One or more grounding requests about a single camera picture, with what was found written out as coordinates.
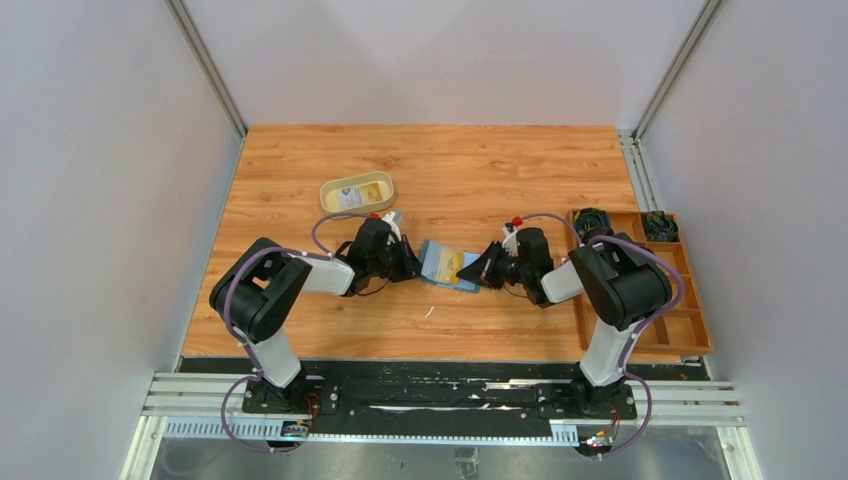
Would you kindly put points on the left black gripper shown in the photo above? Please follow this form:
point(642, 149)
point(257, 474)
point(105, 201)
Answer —
point(410, 267)

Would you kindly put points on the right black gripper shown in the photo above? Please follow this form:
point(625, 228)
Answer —
point(485, 267)

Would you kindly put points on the blue card holder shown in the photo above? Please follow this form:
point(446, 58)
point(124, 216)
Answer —
point(428, 257)

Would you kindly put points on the beige oval tray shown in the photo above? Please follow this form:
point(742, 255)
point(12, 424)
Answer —
point(330, 204)

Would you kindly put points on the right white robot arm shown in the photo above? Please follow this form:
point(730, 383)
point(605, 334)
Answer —
point(600, 377)

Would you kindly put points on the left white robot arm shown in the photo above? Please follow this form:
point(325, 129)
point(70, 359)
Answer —
point(257, 293)

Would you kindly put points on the card in tray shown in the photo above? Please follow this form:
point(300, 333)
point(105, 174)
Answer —
point(359, 196)

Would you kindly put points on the wooden compartment organizer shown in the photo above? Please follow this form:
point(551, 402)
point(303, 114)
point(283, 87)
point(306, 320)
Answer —
point(635, 269)

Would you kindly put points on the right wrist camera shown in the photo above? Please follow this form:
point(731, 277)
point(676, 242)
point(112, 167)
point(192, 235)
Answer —
point(510, 230)

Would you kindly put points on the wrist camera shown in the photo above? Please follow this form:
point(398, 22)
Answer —
point(393, 219)
point(510, 230)

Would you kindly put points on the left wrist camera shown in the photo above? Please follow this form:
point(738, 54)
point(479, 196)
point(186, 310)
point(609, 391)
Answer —
point(393, 219)

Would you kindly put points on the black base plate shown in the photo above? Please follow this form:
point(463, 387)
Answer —
point(449, 399)

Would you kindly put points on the right aluminium corner post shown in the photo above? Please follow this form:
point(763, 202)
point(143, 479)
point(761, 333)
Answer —
point(686, 50)

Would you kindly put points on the aluminium corner post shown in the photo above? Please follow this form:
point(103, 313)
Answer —
point(686, 50)
point(203, 56)

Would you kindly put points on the aluminium rail frame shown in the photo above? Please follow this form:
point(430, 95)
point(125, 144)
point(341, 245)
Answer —
point(221, 406)

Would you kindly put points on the left aluminium corner post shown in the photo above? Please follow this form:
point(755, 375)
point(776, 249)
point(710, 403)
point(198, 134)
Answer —
point(203, 56)

